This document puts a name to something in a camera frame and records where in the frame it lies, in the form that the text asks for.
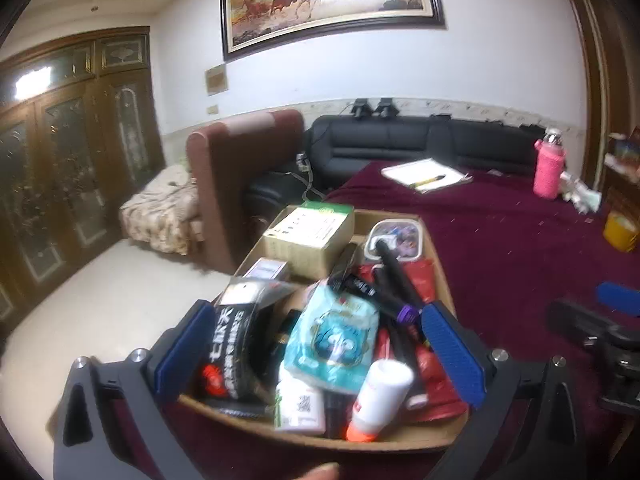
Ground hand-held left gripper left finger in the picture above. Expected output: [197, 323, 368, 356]
[52, 299, 217, 480]

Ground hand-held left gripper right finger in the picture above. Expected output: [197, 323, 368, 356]
[420, 301, 580, 480]

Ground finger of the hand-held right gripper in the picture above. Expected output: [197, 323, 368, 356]
[596, 282, 640, 317]
[546, 299, 621, 349]

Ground red foil packet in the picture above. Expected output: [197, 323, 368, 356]
[357, 257, 468, 423]

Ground black marker pale pink end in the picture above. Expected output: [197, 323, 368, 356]
[385, 327, 430, 409]

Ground black printed packet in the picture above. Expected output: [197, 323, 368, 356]
[192, 280, 301, 403]

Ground white glue bottle orange cap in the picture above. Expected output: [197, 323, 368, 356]
[345, 360, 415, 443]

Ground black marker purple end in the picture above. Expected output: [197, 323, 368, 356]
[375, 239, 422, 327]

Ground cardboard box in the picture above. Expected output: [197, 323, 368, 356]
[177, 205, 471, 456]

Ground black marker yellow ends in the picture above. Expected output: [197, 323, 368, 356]
[341, 272, 383, 311]

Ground white box with barcode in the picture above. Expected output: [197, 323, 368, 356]
[245, 258, 291, 283]

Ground teal tissue pack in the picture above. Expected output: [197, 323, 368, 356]
[284, 285, 382, 395]

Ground small white green bottle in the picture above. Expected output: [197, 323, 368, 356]
[273, 377, 328, 436]

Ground black marker blue ends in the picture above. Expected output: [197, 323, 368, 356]
[327, 242, 362, 292]

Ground yellow tape roll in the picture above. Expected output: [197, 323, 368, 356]
[602, 211, 640, 253]

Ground white crumpled cloth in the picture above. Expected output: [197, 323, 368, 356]
[560, 172, 603, 216]

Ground low wooden cabinet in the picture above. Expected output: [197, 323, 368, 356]
[602, 132, 640, 211]

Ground pink round lidded container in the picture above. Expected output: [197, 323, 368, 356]
[363, 218, 423, 262]

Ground floral beige blanket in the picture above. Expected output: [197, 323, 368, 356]
[119, 164, 203, 256]

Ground white green carton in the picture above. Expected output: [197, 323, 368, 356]
[262, 201, 357, 279]

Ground brown upholstered chair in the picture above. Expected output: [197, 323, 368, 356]
[186, 109, 306, 273]

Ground white notebook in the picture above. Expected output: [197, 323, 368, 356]
[381, 157, 473, 193]

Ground black leather sofa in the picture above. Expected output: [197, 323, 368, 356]
[245, 114, 548, 241]

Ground dark wooden wardrobe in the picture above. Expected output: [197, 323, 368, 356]
[0, 25, 166, 331]

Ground framed horse painting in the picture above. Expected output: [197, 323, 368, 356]
[220, 0, 446, 63]

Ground wooden door frame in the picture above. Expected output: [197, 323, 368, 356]
[552, 0, 618, 193]

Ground small gold wall plaque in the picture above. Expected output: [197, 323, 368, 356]
[204, 64, 228, 96]

